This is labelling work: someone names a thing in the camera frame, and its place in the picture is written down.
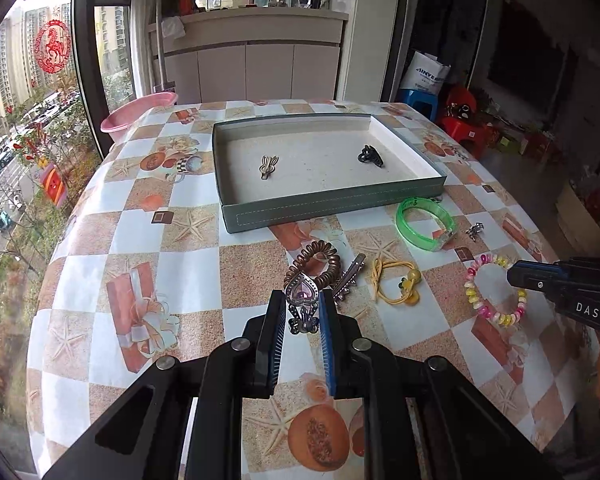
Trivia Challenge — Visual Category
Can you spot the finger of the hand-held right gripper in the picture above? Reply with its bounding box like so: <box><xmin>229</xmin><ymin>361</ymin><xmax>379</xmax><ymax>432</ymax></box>
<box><xmin>526</xmin><ymin>258</ymin><xmax>573</xmax><ymax>273</ymax></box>
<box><xmin>506</xmin><ymin>260</ymin><xmax>563</xmax><ymax>307</ymax></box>

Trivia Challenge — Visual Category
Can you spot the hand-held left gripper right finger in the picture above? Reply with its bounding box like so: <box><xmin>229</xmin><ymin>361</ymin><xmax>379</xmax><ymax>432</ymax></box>
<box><xmin>319</xmin><ymin>290</ymin><xmax>563</xmax><ymax>480</ymax></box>

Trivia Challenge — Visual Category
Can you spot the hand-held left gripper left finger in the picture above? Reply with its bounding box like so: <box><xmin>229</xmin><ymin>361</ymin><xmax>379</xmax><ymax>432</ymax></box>
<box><xmin>42</xmin><ymin>290</ymin><xmax>287</xmax><ymax>480</ymax></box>

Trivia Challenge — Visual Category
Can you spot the pink yellow bead bracelet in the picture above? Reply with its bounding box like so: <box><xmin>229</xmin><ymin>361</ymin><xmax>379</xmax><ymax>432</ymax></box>
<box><xmin>464</xmin><ymin>254</ymin><xmax>528</xmax><ymax>327</ymax></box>

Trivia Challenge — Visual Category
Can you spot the silver alligator hair clip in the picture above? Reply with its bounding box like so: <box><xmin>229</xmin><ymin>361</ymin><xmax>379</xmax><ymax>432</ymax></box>
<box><xmin>332</xmin><ymin>253</ymin><xmax>367</xmax><ymax>302</ymax></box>

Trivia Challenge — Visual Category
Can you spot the brown spiral hair tie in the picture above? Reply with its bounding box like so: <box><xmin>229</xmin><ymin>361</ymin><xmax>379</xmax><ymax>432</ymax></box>
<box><xmin>291</xmin><ymin>241</ymin><xmax>342</xmax><ymax>291</ymax></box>

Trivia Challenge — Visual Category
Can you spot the yellow beaded hair tie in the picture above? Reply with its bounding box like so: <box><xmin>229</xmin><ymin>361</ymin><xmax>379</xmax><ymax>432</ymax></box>
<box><xmin>370</xmin><ymin>256</ymin><xmax>423</xmax><ymax>306</ymax></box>

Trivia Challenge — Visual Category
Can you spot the green translucent bracelet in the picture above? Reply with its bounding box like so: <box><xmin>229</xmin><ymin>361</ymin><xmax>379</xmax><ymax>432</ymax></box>
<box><xmin>396</xmin><ymin>196</ymin><xmax>456</xmax><ymax>252</ymax></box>

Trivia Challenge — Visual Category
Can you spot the grey-green shallow tray box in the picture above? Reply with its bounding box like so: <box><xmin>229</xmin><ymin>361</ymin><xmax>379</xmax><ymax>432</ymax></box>
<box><xmin>211</xmin><ymin>112</ymin><xmax>448</xmax><ymax>235</ymax></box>

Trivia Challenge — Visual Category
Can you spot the pile of cardboard boxes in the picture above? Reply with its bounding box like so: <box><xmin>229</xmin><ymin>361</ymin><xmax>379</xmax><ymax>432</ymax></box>
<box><xmin>495</xmin><ymin>122</ymin><xmax>558</xmax><ymax>162</ymax></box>

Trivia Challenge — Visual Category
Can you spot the red plastic chair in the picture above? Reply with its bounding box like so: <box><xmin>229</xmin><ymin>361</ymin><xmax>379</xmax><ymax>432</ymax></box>
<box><xmin>436</xmin><ymin>85</ymin><xmax>496</xmax><ymax>157</ymax></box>

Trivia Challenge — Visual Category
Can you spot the bunny-shaped metal hair clip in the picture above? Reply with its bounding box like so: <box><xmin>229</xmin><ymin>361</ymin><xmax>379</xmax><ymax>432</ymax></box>
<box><xmin>257</xmin><ymin>154</ymin><xmax>280</xmax><ymax>181</ymax></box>

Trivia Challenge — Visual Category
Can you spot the black claw hair clip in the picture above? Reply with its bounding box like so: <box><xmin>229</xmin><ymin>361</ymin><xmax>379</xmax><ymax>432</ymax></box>
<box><xmin>356</xmin><ymin>144</ymin><xmax>386</xmax><ymax>168</ymax></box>

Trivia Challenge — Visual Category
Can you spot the blue plastic stool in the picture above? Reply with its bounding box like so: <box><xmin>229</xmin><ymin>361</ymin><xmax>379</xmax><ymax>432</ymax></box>
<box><xmin>396</xmin><ymin>88</ymin><xmax>440</xmax><ymax>121</ymax></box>

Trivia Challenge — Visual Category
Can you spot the white printed bag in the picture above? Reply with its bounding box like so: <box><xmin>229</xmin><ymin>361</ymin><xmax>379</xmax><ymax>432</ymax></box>
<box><xmin>399</xmin><ymin>50</ymin><xmax>452</xmax><ymax>96</ymax></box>

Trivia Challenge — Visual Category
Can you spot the pink plastic basin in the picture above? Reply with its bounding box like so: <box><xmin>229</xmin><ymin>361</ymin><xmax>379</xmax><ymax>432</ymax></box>
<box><xmin>100</xmin><ymin>91</ymin><xmax>179</xmax><ymax>145</ymax></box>

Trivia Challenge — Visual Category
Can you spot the white sink cabinet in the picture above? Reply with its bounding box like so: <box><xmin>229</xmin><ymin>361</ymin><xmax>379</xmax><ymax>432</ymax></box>
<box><xmin>152</xmin><ymin>7</ymin><xmax>350</xmax><ymax>106</ymax></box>

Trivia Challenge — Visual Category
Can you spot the red lantern window decal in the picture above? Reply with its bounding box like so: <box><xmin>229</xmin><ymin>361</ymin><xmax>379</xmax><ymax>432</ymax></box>
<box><xmin>39</xmin><ymin>162</ymin><xmax>68</xmax><ymax>208</ymax></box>

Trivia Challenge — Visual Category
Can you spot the round red window decal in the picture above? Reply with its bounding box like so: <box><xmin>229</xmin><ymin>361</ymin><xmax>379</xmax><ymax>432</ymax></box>
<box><xmin>34</xmin><ymin>19</ymin><xmax>73</xmax><ymax>76</ymax></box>

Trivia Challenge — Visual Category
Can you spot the dark wall screen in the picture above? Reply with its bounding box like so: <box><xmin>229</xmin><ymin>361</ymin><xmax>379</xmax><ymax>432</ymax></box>
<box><xmin>486</xmin><ymin>0</ymin><xmax>568</xmax><ymax>116</ymax></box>

